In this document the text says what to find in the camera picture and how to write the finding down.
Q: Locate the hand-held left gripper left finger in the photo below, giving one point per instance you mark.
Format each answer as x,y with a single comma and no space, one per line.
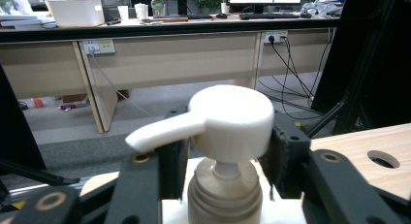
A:
135,188

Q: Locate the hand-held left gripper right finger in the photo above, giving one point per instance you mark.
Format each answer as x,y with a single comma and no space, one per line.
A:
290,159

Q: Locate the white pump bottle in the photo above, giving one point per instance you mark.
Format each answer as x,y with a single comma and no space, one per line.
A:
232,120

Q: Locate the purple thing on floor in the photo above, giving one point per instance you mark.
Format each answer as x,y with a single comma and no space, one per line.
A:
73,104

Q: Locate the black metal stand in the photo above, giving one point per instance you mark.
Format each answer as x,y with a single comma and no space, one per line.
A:
16,136
365,72

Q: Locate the red thing on floor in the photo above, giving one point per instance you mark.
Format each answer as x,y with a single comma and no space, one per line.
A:
38,102

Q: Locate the beige office desk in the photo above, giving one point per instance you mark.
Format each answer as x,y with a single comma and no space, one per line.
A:
177,62

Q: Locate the black computer mouse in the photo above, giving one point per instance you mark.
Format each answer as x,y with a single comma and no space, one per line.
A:
305,15
221,15

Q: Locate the black keyboard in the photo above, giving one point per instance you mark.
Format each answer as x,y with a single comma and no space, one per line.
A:
199,16
268,16

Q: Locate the grey cloth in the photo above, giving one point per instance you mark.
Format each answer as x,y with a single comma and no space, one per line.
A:
321,7

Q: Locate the white paper cup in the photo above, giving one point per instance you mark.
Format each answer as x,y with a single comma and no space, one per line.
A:
123,12
141,11
225,8

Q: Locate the glass jar with plant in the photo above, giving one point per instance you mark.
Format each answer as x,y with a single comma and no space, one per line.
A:
158,7

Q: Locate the white storage box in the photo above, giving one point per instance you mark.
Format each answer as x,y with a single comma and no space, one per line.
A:
76,12

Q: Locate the stack of papers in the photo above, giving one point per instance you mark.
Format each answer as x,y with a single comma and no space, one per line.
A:
22,15

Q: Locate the white wall socket strip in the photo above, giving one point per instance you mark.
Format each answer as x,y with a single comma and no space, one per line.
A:
275,36
98,46

